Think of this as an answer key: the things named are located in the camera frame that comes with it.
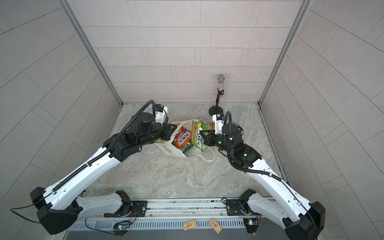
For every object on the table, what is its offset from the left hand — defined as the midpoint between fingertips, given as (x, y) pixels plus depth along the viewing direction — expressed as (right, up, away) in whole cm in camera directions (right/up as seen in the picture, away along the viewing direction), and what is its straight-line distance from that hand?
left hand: (180, 126), depth 67 cm
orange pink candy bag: (-2, -8, +22) cm, 23 cm away
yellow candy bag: (+7, -6, +4) cm, 10 cm away
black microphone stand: (+22, +9, +42) cm, 48 cm away
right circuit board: (+33, -46, +1) cm, 56 cm away
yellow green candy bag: (+11, 0, +1) cm, 11 cm away
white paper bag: (-8, -9, +5) cm, 12 cm away
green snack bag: (+1, -13, +15) cm, 20 cm away
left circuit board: (-26, -44, -2) cm, 51 cm away
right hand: (+9, -4, +2) cm, 10 cm away
